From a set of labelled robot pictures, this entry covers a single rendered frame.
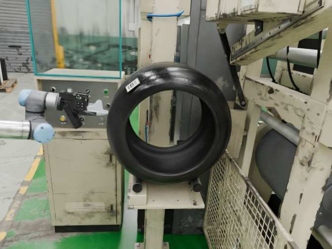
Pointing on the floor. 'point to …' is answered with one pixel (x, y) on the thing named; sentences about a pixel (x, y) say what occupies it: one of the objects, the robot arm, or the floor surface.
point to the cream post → (160, 104)
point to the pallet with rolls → (6, 78)
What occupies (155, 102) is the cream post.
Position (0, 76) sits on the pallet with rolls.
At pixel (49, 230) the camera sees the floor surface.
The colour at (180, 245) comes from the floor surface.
